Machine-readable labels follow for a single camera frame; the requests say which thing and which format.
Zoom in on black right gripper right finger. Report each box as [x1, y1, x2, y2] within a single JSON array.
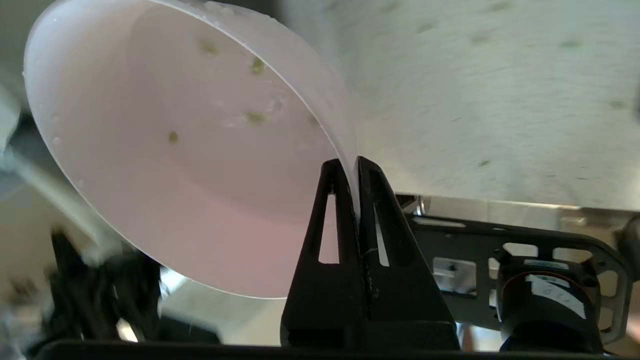
[[358, 156, 460, 351]]

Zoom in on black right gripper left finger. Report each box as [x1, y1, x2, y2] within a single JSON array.
[[280, 159, 372, 348]]

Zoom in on pink plastic bowl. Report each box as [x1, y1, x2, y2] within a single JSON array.
[[22, 0, 361, 300]]

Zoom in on green grains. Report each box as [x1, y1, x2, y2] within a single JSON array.
[[167, 37, 273, 146]]

